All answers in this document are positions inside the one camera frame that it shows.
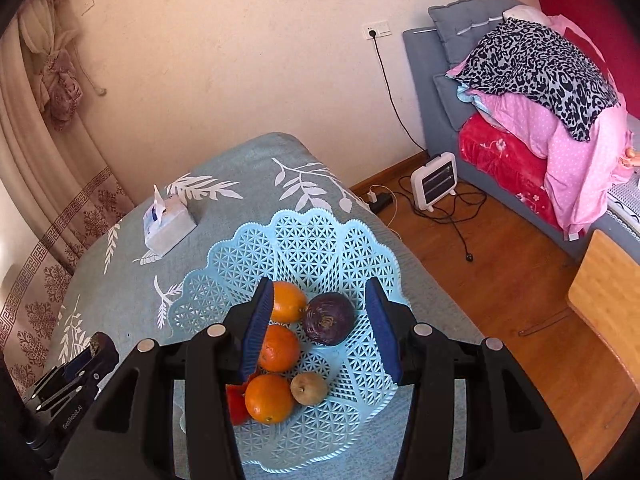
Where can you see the red tomato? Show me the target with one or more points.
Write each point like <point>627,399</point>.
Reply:
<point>237,405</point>

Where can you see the white and blue tissue box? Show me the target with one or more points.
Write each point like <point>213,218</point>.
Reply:
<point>170,230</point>

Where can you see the white wall socket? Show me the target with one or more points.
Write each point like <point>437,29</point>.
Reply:
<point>376,30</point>

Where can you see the brown round fruit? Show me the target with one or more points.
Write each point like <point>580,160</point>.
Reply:
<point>309,389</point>

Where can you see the teal leaf-print tablecloth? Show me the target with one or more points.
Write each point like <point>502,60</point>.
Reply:
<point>250,160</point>

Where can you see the light blue lattice plastic basket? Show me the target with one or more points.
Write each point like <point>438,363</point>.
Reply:
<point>310,240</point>

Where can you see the grey upholstered bed frame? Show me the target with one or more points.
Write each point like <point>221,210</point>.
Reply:
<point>420,60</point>

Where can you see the black power strip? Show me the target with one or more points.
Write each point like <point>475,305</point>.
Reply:
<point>381,202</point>

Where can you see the pink dotted quilt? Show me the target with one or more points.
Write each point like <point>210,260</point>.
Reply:
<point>575,160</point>

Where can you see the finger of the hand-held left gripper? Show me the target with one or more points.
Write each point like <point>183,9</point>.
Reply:
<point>95,375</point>
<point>77,362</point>

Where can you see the beige curtain with maroon pattern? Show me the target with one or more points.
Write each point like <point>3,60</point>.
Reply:
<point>50,185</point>

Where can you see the wooden chair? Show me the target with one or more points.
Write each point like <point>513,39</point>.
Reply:
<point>605,290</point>

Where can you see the orange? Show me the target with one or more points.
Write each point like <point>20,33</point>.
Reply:
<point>290,302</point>
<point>280,347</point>
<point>270,399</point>

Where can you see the red floral blanket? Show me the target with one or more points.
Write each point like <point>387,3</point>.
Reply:
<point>500,160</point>

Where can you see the dark purple round fruit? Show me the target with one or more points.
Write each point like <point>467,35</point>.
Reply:
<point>106,344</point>
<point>327,319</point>

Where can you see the large grey cushion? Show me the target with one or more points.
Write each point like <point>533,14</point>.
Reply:
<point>460,20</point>

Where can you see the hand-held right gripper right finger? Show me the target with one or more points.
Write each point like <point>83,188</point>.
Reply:
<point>382,330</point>

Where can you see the white electric heater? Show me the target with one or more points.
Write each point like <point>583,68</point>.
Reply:
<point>435,180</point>

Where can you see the leopard print blanket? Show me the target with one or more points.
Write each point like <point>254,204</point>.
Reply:
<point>540,65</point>

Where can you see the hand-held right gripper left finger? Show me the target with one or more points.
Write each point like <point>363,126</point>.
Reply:
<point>257,332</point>

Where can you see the red cloth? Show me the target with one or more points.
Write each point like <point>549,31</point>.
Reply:
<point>590,0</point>

